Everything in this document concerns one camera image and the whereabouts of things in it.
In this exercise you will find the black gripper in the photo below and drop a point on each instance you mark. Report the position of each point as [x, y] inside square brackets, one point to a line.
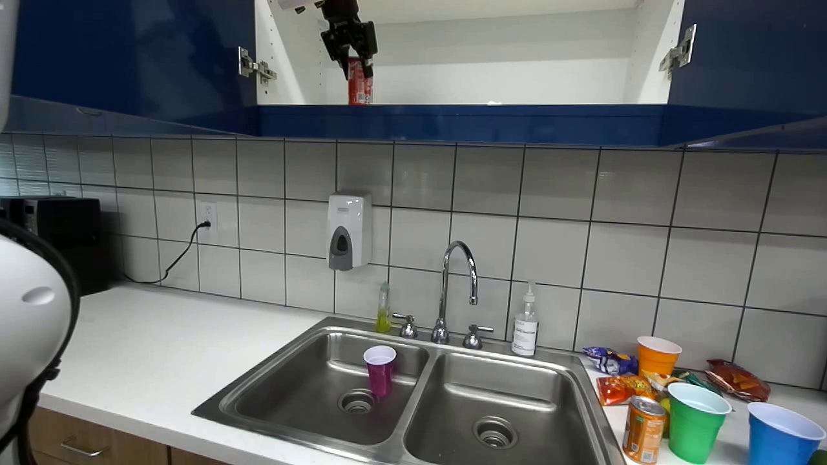
[349, 26]

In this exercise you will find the red Coca Cola can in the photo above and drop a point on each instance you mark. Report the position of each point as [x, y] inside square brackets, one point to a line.
[358, 91]

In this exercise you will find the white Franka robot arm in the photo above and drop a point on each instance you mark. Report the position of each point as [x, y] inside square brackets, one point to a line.
[29, 326]

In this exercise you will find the metal cabinet hinge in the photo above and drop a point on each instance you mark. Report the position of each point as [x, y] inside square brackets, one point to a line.
[680, 49]
[251, 65]

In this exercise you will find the blue cabinet door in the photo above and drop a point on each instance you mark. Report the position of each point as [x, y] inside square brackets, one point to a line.
[131, 53]
[759, 53]

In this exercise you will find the wooden base cabinet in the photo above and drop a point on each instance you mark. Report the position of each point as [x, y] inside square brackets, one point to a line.
[113, 447]

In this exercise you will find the orange soda can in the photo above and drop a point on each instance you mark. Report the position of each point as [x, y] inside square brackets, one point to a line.
[644, 430]

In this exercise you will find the chrome gooseneck faucet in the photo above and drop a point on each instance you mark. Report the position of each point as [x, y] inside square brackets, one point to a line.
[446, 292]

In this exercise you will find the green dish soap bottle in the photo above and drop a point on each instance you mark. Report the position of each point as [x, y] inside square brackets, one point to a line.
[384, 318]

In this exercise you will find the purple plastic cup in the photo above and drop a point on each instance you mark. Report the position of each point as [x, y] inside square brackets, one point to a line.
[380, 371]

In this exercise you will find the clear pump soap bottle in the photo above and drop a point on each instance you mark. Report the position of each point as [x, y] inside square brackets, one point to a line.
[526, 331]

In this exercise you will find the black countertop appliance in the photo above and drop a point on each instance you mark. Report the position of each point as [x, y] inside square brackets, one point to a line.
[69, 233]

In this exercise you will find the stainless steel double sink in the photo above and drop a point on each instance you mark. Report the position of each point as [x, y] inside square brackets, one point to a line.
[293, 388]

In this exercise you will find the blue snack bag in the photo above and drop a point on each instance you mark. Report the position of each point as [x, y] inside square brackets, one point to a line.
[608, 361]

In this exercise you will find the orange snack bag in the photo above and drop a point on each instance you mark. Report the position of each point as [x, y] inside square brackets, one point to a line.
[622, 388]

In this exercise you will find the orange plastic cup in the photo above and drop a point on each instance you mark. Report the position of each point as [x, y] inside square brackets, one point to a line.
[658, 357]

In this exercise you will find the green snack bag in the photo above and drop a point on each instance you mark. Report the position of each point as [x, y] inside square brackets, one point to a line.
[694, 377]

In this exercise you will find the red-brown snack bag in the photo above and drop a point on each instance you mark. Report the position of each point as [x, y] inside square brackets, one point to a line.
[738, 377]

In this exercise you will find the green plastic cup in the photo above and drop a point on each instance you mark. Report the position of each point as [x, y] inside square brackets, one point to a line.
[694, 427]

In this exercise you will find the blue plastic cup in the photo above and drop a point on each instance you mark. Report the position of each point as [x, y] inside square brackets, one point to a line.
[778, 439]

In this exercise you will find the open blue wall cabinet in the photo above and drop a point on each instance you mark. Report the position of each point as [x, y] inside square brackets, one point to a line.
[517, 78]

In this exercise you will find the white wall soap dispenser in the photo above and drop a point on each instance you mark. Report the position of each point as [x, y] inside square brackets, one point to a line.
[348, 229]

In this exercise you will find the white wall outlet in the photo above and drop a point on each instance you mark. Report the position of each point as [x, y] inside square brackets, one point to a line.
[206, 213]

